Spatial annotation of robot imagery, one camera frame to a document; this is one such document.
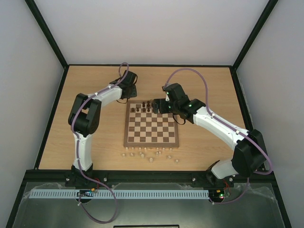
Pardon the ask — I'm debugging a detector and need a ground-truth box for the wooden chess board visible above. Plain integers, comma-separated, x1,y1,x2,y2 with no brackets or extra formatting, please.
123,100,179,148

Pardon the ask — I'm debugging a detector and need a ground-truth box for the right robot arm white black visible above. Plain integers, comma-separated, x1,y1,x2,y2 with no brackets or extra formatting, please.
152,83,270,186

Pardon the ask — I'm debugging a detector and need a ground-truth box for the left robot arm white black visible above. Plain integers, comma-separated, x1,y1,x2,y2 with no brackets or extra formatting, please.
66,70,138,188

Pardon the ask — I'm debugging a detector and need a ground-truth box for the right controller board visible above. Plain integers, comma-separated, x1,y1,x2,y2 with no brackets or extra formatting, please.
209,187,231,199

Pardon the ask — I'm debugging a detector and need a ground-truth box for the controller board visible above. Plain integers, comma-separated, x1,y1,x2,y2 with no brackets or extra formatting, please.
76,188,98,197
209,187,231,199

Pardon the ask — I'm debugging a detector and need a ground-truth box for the left controller board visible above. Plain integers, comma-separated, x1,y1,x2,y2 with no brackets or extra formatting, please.
76,188,98,197

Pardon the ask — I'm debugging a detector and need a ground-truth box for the white slotted cable duct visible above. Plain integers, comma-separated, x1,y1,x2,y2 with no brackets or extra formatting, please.
29,189,209,200

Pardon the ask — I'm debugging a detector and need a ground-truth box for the black frame rail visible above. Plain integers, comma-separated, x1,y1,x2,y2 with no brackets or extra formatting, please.
23,170,276,188

